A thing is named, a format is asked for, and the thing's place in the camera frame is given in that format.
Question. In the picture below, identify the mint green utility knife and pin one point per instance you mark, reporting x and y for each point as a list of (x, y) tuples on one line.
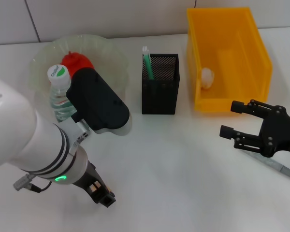
[(148, 65)]

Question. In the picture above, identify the red-orange toy orange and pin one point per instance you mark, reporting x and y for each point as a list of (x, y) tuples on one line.
[(72, 61)]

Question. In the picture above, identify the white paper ball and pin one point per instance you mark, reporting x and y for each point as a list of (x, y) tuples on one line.
[(207, 78)]

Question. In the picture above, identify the grey marker pen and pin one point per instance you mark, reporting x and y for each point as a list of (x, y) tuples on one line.
[(287, 172)]

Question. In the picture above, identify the pale green glass fruit plate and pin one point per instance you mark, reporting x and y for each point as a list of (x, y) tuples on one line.
[(111, 55)]

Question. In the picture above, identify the clear water bottle green label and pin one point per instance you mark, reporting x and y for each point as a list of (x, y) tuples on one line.
[(60, 101)]

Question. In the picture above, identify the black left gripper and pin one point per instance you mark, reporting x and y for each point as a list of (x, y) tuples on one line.
[(89, 176)]

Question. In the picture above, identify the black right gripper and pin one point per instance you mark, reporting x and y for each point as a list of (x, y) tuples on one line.
[(278, 133)]

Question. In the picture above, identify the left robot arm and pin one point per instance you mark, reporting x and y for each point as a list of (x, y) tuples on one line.
[(26, 135)]

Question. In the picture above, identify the black mesh pen holder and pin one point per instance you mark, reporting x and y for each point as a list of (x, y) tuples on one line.
[(159, 96)]

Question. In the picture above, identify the yellow plastic bin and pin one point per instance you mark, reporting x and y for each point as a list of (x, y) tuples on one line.
[(232, 104)]

